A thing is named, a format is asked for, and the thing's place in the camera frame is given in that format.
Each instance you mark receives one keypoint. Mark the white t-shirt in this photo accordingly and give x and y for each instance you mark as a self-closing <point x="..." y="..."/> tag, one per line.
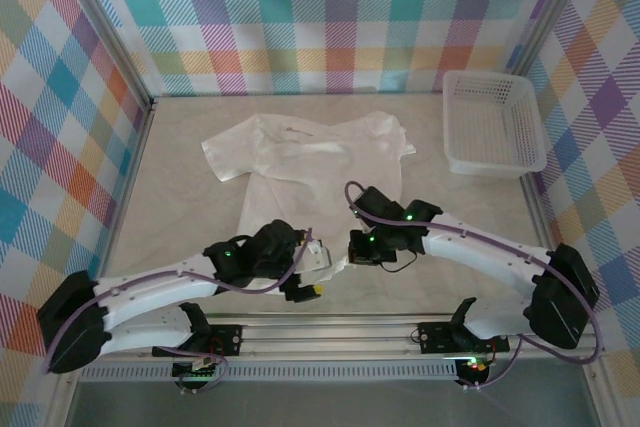
<point x="300" y="172"/>

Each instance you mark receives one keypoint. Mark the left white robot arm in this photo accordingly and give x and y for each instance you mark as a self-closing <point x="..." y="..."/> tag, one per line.
<point x="150" y="293"/>

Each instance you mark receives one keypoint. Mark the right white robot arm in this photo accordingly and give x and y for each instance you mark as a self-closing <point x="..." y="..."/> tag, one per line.
<point x="480" y="249"/>

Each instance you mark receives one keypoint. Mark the white perforated plastic basket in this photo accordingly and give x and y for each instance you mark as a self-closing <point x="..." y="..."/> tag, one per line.
<point x="492" y="132"/>

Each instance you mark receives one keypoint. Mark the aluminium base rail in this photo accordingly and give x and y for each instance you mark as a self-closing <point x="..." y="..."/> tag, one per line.
<point x="325" y="337"/>

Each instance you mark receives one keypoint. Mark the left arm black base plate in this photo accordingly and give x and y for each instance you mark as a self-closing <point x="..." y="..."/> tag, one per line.
<point x="227" y="339"/>

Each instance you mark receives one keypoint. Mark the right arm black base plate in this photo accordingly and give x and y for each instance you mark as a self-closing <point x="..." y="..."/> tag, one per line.
<point x="437" y="338"/>

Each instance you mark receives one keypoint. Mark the aluminium frame leg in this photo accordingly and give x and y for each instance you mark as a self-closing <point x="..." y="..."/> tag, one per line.
<point x="62" y="397"/>
<point x="600" y="392"/>

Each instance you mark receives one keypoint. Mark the aluminium corner post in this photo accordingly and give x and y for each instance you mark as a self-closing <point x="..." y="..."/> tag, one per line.
<point x="100" y="27"/>
<point x="550" y="12"/>

